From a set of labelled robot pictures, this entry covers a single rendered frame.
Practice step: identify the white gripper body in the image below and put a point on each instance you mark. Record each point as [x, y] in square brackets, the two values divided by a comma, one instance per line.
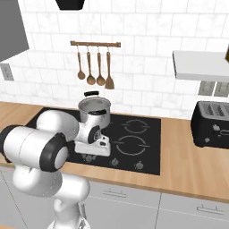
[89, 148]

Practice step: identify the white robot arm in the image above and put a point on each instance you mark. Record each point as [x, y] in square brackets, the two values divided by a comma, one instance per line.
[29, 146]

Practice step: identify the black glass hob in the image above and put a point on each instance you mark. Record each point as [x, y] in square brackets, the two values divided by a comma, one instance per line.
[140, 128]

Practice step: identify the wooden spatula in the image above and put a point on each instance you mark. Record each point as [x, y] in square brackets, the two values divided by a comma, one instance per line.
[109, 83]

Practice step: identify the grey drawer front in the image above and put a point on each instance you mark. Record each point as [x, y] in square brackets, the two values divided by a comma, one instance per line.
[125, 211]
[190, 217]

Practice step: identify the small wooden spoon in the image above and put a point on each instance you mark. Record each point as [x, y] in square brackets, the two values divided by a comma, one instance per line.
[80, 74]

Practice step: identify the grey cupboard door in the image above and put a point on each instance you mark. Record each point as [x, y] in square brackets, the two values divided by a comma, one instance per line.
[21, 211]

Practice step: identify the black toaster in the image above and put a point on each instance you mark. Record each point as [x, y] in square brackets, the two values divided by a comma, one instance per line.
[210, 125]

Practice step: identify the black range hood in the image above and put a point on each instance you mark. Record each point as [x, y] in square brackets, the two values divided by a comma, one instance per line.
[70, 4]

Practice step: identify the dark thing on shelf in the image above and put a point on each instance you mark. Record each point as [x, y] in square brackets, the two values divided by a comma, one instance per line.
[227, 54]

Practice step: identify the wooden utensil rail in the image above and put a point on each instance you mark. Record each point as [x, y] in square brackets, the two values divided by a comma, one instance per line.
[95, 44]

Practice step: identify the grey wall socket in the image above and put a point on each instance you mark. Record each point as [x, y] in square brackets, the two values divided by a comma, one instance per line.
[206, 88]
[222, 89]
[6, 72]

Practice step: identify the white wall shelf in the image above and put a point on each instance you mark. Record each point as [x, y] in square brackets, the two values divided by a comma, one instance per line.
[202, 65]

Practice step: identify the grey wall cupboard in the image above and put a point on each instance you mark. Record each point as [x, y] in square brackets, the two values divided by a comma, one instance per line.
[10, 27]

